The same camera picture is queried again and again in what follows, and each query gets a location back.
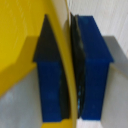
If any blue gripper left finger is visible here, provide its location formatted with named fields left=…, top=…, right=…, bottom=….
left=0, top=13, right=72, bottom=128

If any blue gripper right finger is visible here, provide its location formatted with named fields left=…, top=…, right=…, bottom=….
left=69, top=12, right=128, bottom=128

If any yellow dish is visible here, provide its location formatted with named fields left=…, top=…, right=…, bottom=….
left=0, top=0, right=81, bottom=128

